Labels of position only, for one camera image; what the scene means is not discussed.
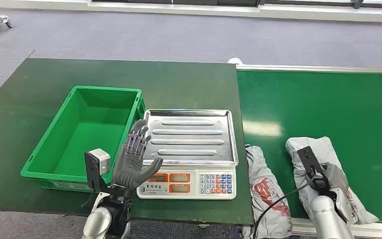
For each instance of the aluminium conveyor side rail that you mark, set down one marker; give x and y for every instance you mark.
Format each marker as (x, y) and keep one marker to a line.
(309, 68)
(375, 229)

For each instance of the white round conveyor knob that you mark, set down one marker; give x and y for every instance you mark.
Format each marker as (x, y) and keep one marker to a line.
(234, 61)

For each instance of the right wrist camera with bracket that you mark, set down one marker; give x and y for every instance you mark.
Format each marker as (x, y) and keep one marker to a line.
(309, 161)

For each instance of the grey mailer package red print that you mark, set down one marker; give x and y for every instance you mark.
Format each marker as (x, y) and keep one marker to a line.
(265, 194)

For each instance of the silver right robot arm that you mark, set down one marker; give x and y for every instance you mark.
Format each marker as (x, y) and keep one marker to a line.
(326, 217)

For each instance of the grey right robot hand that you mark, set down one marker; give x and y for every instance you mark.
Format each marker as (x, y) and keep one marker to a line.
(337, 178)

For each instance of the electronic scale with steel pan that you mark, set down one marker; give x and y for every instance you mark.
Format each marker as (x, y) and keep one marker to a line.
(191, 142)

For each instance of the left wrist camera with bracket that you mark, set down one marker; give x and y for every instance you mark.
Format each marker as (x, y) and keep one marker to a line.
(100, 160)

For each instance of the green plastic crate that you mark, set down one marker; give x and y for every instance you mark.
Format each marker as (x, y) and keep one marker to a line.
(89, 132)

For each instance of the plain grey plastic mailer package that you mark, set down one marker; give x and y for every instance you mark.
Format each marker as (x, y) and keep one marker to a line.
(322, 145)

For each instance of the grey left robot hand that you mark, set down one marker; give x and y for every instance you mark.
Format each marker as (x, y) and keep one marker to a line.
(130, 168)

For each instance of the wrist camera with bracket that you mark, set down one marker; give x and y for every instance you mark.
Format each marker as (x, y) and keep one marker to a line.
(309, 161)
(100, 160)

